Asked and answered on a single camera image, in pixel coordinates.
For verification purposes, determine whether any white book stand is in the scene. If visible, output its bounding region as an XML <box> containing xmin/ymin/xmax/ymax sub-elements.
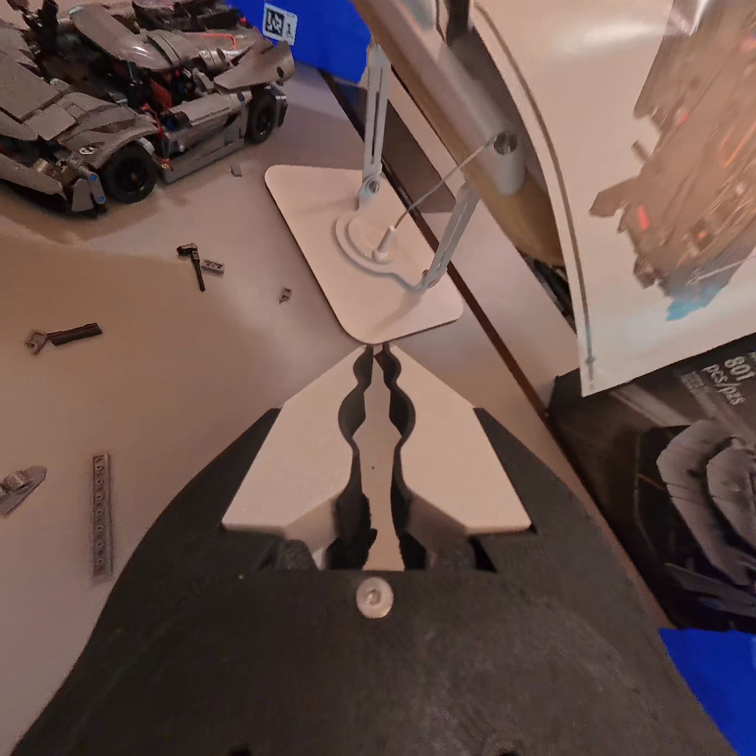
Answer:
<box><xmin>265</xmin><ymin>0</ymin><xmax>528</xmax><ymax>345</ymax></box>

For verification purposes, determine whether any grey angled lego piece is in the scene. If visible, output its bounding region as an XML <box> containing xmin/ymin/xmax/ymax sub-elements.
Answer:
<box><xmin>0</xmin><ymin>467</ymin><xmax>47</xmax><ymax>516</ymax></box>

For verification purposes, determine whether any instruction booklet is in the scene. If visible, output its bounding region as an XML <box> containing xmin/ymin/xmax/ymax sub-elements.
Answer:
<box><xmin>472</xmin><ymin>0</ymin><xmax>756</xmax><ymax>398</ymax></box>

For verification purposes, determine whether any long grey lego plate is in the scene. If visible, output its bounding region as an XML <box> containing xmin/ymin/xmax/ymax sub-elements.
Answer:
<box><xmin>91</xmin><ymin>454</ymin><xmax>115</xmax><ymax>582</ymax></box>

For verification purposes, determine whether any black lego axle piece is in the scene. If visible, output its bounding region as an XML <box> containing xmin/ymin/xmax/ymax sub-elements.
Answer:
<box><xmin>177</xmin><ymin>243</ymin><xmax>206</xmax><ymax>292</ymax></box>

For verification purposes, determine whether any grey lego car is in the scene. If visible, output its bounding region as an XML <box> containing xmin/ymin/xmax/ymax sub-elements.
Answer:
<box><xmin>0</xmin><ymin>0</ymin><xmax>296</xmax><ymax>213</ymax></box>

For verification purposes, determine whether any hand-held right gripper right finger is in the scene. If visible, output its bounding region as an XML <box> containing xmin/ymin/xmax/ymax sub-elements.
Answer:
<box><xmin>383</xmin><ymin>344</ymin><xmax>532</xmax><ymax>567</ymax></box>

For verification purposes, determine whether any blue storage bin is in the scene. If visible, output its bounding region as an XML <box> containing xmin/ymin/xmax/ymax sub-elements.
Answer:
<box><xmin>658</xmin><ymin>626</ymin><xmax>756</xmax><ymax>756</ymax></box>
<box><xmin>227</xmin><ymin>0</ymin><xmax>372</xmax><ymax>83</ymax></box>

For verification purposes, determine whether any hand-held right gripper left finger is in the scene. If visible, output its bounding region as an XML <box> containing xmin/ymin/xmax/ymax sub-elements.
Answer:
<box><xmin>222</xmin><ymin>345</ymin><xmax>378</xmax><ymax>569</ymax></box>

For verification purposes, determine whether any lego set box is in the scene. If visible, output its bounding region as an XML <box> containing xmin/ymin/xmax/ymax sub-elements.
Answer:
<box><xmin>549</xmin><ymin>337</ymin><xmax>756</xmax><ymax>630</ymax></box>

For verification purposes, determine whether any short black lego beam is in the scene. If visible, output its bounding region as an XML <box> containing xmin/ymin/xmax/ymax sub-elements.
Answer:
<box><xmin>47</xmin><ymin>322</ymin><xmax>103</xmax><ymax>348</ymax></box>

